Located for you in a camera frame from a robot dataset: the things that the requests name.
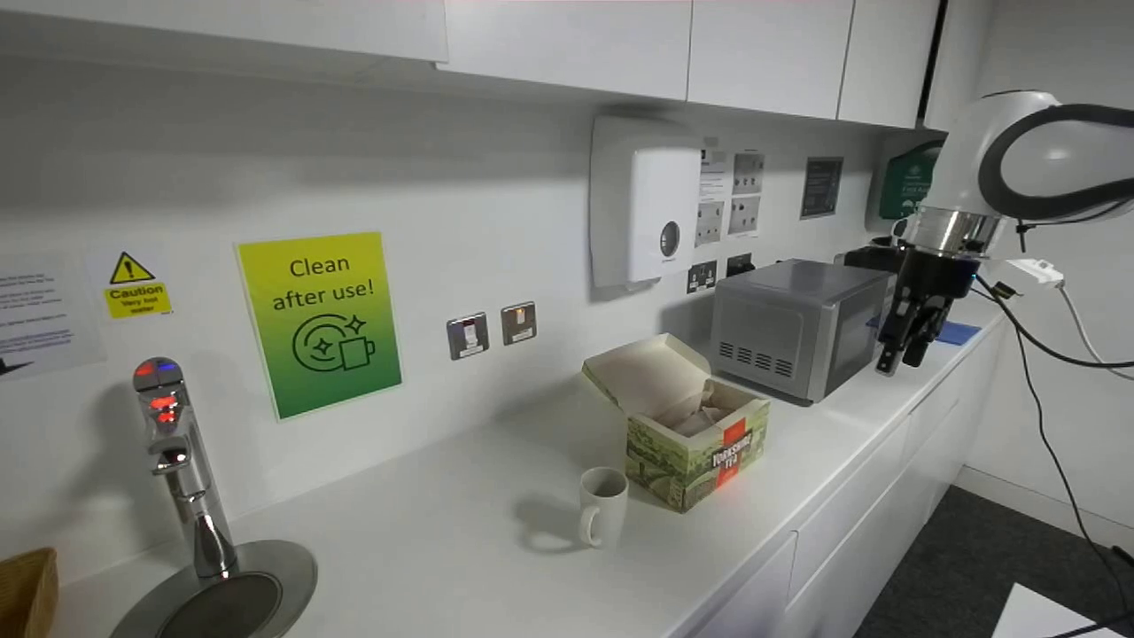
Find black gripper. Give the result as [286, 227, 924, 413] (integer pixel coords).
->
[877, 252, 979, 372]

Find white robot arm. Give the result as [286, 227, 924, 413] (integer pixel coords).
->
[877, 88, 1134, 372]

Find green first aid box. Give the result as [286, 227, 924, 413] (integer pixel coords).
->
[877, 140, 940, 224]

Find tea bags inside box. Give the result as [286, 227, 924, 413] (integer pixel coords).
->
[658, 392, 735, 437]

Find green tea bag box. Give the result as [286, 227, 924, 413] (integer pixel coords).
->
[582, 334, 771, 511]

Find white tea cup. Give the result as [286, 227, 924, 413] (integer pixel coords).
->
[577, 468, 630, 546]

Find wooden box corner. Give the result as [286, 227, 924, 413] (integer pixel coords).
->
[0, 548, 62, 638]

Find grey microwave oven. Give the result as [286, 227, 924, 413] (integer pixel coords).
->
[709, 257, 894, 405]

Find instruction poster with pictures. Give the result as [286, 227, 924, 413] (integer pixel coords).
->
[696, 145, 766, 246]

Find white lower cabinet fronts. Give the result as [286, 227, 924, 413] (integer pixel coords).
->
[686, 322, 1006, 638]

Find white upper cabinets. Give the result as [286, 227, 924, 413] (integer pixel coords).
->
[0, 0, 943, 127]

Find white paper towel dispenser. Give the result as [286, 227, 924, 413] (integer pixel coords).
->
[589, 113, 702, 289]

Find green clean after use poster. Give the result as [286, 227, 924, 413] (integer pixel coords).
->
[237, 231, 401, 418]

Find chrome hot water tap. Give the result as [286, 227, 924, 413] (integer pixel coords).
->
[132, 358, 237, 581]

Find yellow caution warning sign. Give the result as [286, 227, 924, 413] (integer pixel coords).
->
[102, 252, 175, 320]

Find white notice paper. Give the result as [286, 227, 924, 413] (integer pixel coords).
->
[0, 274, 74, 377]

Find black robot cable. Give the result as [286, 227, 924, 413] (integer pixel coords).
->
[976, 215, 1134, 638]

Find right wall socket switch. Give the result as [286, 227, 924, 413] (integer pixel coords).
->
[501, 301, 540, 342]

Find wall socket switch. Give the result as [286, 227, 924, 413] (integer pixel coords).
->
[501, 301, 540, 342]
[447, 311, 491, 361]

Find left wall socket switch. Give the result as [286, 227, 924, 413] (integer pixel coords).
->
[447, 311, 491, 361]

